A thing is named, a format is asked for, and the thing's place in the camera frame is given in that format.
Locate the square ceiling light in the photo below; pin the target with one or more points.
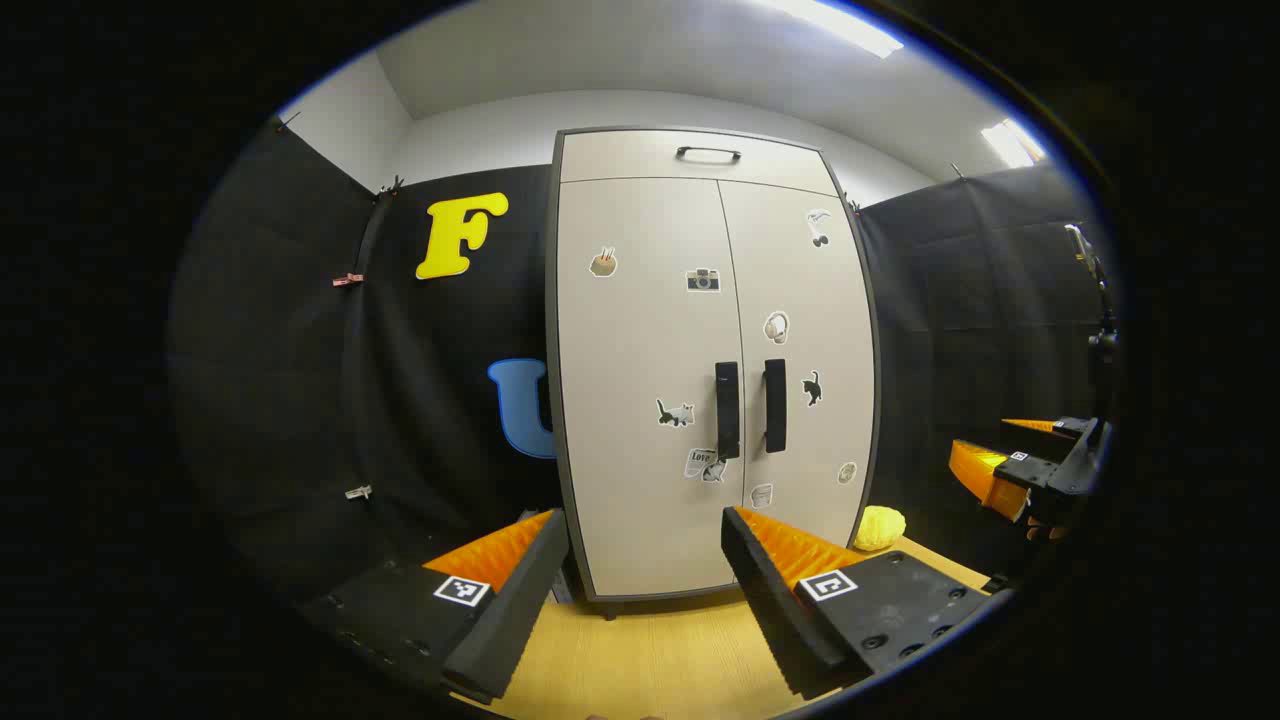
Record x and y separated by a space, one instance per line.
1012 143

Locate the black backdrop cloth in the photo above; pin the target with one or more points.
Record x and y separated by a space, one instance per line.
280 350
960 320

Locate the red cloth clip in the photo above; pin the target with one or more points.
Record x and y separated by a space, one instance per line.
348 280

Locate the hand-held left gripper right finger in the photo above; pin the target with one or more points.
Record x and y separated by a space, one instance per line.
775 610

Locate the white double-door shoe cabinet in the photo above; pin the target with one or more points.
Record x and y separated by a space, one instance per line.
620 155

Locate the cabinet door with headphone sticker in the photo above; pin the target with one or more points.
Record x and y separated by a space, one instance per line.
800 290

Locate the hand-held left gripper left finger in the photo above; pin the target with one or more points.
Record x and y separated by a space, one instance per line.
510 620

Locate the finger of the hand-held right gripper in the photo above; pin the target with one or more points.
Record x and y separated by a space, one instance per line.
985 478
1070 432

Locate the yellow knitted ball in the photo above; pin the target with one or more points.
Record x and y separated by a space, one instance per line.
880 528

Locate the cabinet door with camera sticker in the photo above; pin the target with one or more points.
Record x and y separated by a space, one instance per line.
640 380

